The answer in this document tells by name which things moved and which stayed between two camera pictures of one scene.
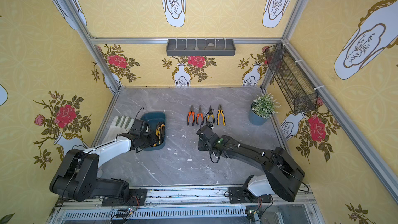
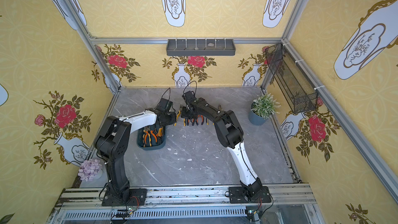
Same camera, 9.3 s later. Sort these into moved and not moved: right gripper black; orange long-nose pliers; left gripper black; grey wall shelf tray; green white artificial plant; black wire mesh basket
Moved: right gripper black; left gripper black
Not moved: orange long-nose pliers; black wire mesh basket; grey wall shelf tray; green white artificial plant
